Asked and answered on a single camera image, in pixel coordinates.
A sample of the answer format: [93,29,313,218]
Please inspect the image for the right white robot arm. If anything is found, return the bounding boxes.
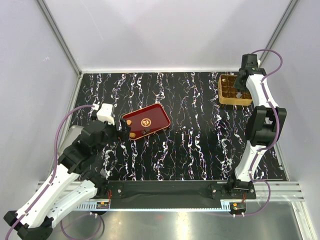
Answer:
[227,67,287,199]

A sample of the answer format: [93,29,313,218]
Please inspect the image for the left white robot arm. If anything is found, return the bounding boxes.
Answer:
[3,119,131,240]

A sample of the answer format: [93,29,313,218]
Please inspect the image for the orange swirl chocolate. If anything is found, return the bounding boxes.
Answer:
[129,132,136,138]

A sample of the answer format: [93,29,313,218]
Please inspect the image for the gold chocolate box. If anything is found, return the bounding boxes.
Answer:
[218,74,253,106]

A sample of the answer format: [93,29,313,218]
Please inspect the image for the red rectangular tray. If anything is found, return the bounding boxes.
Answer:
[122,103,171,140]

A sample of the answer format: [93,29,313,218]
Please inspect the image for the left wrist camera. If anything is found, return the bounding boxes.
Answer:
[91,103,115,126]

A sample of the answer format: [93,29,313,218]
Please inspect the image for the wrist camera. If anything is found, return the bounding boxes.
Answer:
[91,103,115,126]
[240,53,259,69]

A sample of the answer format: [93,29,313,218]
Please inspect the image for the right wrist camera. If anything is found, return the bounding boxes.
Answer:
[240,53,259,69]

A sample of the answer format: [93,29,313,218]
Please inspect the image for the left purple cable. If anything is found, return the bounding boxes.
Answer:
[5,104,98,237]

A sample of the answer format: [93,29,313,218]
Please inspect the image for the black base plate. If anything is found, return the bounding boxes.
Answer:
[106,180,257,201]

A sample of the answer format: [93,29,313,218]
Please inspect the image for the white cable duct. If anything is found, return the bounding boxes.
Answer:
[75,198,243,212]

